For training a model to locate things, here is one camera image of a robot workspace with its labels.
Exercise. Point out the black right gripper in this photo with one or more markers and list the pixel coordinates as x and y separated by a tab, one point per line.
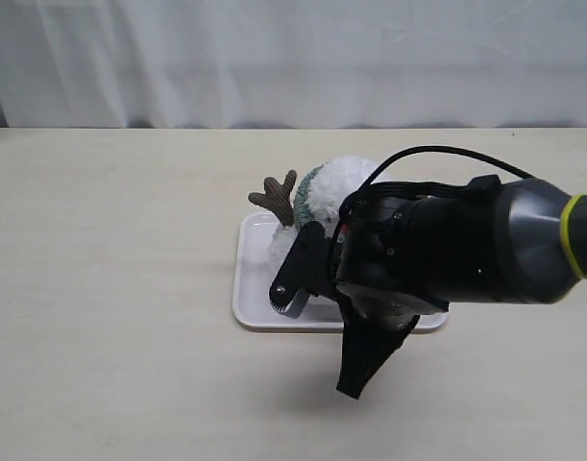
380	298

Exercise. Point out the green fuzzy scarf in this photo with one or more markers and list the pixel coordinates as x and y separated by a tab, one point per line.
309	204

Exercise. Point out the white plush snowman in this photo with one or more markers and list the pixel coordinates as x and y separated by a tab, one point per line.
341	177

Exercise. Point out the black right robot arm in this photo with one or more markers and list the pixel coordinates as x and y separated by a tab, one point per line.
522	242

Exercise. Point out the white plastic tray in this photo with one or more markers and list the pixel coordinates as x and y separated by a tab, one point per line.
262	247

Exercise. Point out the white backdrop curtain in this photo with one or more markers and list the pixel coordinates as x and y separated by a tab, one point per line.
294	64

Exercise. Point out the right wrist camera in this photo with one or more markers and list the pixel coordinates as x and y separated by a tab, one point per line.
304	273

